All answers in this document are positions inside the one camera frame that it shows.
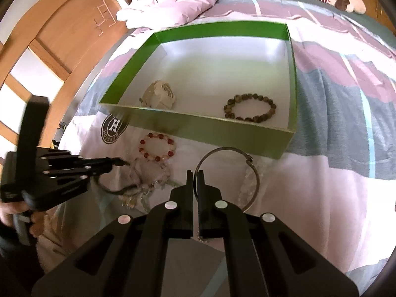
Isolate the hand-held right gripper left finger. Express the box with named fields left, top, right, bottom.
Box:
left=31, top=170, right=194, bottom=297

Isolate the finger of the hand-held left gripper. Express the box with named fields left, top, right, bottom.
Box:
left=33, top=166, right=112, bottom=210
left=37, top=148, right=131, bottom=171

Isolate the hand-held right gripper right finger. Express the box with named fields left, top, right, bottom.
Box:
left=196, top=170, right=359, bottom=297

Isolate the black wrist band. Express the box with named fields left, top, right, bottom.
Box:
left=95, top=173, right=147, bottom=196

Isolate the clear crystal bracelet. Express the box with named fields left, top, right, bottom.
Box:
left=238, top=166, right=258, bottom=205

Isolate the pale green crystal bracelet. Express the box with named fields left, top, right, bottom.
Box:
left=122, top=185, right=156, bottom=210

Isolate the pink white bead bracelet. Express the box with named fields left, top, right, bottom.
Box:
left=129, top=158, right=173, bottom=190

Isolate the silver metal bangle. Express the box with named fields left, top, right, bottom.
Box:
left=193, top=147, right=259, bottom=212

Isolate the red bead bracelet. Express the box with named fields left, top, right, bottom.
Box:
left=139, top=132, right=176, bottom=163

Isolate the green cardboard box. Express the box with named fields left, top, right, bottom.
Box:
left=99, top=21, right=298, bottom=160

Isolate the person's left hand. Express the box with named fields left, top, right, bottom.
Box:
left=0, top=202, right=46, bottom=239

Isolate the cream wrist watch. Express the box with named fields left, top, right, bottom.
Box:
left=139, top=80, right=176, bottom=109

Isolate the printed patchwork bed cover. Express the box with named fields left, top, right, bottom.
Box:
left=36, top=0, right=396, bottom=287

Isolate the wooden headboard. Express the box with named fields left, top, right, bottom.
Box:
left=0, top=0, right=134, bottom=106

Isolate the white quilted duvet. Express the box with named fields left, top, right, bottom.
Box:
left=117, top=0, right=228, bottom=28

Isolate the wooden bed side rail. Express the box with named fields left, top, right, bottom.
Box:
left=39, top=26, right=138, bottom=149

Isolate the brown bead bracelet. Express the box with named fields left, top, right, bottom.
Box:
left=223, top=93, right=277, bottom=122

